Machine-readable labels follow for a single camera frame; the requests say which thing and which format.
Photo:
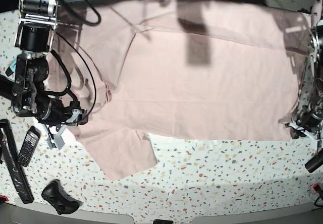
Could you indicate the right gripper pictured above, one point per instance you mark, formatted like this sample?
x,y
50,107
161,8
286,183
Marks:
x,y
55,113

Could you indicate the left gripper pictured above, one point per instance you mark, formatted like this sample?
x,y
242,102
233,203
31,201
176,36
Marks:
x,y
310,120

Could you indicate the pink T-shirt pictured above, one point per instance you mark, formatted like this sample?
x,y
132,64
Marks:
x,y
188,69

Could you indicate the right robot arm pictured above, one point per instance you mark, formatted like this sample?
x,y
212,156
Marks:
x,y
34,38

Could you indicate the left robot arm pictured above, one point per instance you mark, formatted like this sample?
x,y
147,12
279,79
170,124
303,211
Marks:
x,y
315,44

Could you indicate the black cylindrical tool right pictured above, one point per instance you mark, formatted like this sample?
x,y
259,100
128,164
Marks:
x,y
315,162

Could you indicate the black remote control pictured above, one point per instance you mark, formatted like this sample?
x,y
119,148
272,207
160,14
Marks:
x,y
29,145

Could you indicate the small red black clip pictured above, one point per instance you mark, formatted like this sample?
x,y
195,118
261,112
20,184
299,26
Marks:
x,y
317,187

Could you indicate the long black bar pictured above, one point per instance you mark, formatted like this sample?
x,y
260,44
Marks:
x,y
10,156

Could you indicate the black game controller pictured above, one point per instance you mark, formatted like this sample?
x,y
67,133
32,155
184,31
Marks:
x,y
54,194

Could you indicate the black handheld device left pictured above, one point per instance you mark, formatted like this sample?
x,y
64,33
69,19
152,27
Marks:
x,y
7,89

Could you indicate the light blue highlighter marker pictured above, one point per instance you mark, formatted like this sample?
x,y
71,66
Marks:
x,y
11,69

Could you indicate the terrazzo pattern table cloth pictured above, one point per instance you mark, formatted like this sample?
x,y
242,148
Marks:
x,y
191,177

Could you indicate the red object bottom left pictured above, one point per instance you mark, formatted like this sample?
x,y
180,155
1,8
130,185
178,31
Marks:
x,y
3,199

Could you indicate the small black object bottom edge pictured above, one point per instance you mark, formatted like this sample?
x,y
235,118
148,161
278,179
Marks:
x,y
162,221

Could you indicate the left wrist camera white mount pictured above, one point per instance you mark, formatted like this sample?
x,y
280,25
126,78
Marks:
x,y
314,137

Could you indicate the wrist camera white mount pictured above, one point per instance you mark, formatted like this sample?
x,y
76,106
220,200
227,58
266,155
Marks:
x,y
55,140
314,137

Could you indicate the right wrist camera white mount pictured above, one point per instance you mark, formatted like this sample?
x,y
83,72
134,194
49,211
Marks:
x,y
55,140

